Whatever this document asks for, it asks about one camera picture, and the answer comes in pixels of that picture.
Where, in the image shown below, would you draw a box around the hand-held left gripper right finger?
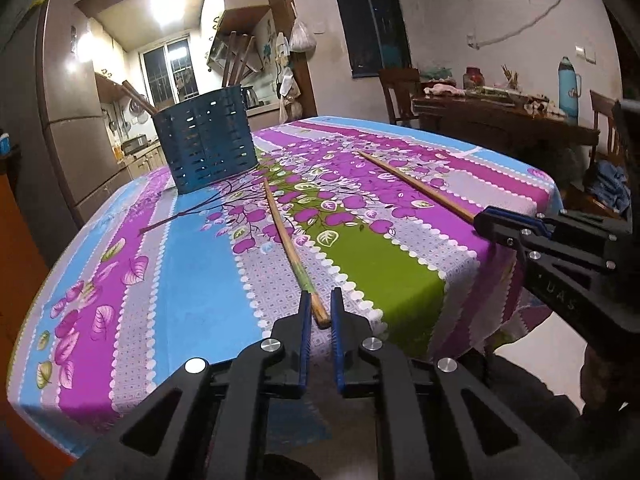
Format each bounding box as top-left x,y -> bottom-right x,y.
330,287 -> 576,480

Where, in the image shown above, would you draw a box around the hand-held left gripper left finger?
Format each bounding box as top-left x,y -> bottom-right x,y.
65,290 -> 313,480

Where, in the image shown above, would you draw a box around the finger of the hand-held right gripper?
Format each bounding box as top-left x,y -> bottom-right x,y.
487,206 -> 556,239
472,210 -> 546,254

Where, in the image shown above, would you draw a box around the long brown chopstick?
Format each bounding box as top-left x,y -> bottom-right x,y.
263,181 -> 332,330
357,150 -> 479,224

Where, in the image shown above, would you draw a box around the blue perforated utensil holder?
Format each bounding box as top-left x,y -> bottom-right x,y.
152,85 -> 260,196

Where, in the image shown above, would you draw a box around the blue folded cloth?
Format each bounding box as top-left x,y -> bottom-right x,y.
584,159 -> 632,212

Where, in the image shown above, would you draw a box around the dark wooden side table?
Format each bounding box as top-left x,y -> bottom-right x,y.
412,91 -> 601,163

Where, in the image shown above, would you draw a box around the wooden chair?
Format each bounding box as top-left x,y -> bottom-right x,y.
378,66 -> 424,127
588,88 -> 626,172

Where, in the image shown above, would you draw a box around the floral striped tablecloth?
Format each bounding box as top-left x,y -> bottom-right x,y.
7,116 -> 567,461

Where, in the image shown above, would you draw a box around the blue thermos flask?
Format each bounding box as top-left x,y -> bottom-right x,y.
557,56 -> 584,122

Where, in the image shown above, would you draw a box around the red jar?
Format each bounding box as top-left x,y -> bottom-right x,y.
463,65 -> 487,94

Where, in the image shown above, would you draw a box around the dark room window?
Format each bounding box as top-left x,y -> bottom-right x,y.
331,0 -> 412,79

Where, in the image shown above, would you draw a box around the lower kitchen cabinets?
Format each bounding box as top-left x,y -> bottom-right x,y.
120,144 -> 169,182

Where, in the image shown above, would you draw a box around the hanging white plastic bag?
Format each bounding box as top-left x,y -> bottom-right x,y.
289,17 -> 317,54

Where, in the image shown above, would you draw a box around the dark worn chopstick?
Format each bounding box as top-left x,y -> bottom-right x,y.
239,36 -> 256,86

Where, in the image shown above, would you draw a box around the orange wooden cabinet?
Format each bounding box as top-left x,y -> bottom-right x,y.
0,145 -> 71,466

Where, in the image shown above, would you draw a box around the kitchen window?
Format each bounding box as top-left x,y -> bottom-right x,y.
139,37 -> 202,106

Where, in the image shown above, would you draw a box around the silver refrigerator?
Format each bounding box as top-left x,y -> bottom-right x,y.
0,0 -> 137,256

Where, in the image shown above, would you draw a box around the upper kitchen cabinet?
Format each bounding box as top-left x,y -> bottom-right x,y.
218,0 -> 277,37

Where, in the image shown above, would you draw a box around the ceiling light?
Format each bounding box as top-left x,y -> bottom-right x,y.
149,0 -> 195,27

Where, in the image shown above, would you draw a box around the white wall cable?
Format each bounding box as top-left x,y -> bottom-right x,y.
469,0 -> 577,49

